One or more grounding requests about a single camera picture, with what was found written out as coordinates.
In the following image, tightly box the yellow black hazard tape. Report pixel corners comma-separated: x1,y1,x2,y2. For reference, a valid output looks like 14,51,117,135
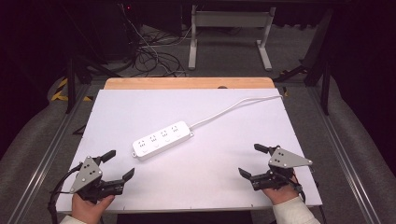
49,77,94,103

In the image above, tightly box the black metal stand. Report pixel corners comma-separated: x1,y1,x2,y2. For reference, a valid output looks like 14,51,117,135
63,54,123,115
273,8,333,117

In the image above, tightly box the wooden table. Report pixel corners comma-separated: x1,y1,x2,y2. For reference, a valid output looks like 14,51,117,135
103,77,276,91

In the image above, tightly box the person's right hand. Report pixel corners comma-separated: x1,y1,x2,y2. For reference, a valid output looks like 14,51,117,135
261,173,303,206

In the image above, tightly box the person's left hand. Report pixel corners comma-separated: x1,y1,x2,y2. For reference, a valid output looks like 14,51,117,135
71,192,116,224

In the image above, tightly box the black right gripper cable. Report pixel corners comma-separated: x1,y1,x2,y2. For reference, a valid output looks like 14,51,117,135
290,170,327,224

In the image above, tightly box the white metal stand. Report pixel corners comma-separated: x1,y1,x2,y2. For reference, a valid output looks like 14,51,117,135
188,4,277,72

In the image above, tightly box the dark computer case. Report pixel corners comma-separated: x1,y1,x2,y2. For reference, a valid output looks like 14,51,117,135
99,1,142,61

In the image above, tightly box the tangle of floor cables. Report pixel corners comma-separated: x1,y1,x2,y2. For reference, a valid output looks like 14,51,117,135
117,3,191,78

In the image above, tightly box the white power strip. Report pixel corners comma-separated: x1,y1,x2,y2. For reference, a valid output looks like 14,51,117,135
131,120,195,161

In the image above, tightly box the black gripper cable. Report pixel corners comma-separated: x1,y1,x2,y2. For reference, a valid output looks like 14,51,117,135
290,170,327,224
47,162,84,224

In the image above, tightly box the aluminium rail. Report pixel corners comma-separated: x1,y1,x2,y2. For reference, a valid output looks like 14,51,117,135
305,86,375,224
5,83,92,224

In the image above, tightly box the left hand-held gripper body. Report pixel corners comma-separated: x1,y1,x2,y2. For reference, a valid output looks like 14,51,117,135
69,155,126,203

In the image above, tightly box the white power strip cable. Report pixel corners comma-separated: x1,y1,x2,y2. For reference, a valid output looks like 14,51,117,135
189,94,284,131

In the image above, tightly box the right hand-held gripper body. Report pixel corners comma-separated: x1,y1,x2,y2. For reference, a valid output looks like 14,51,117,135
251,146,314,191

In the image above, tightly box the white table board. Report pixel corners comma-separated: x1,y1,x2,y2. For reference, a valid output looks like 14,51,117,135
55,88,323,215

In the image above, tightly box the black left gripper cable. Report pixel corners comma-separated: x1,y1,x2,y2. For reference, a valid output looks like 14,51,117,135
47,162,84,224

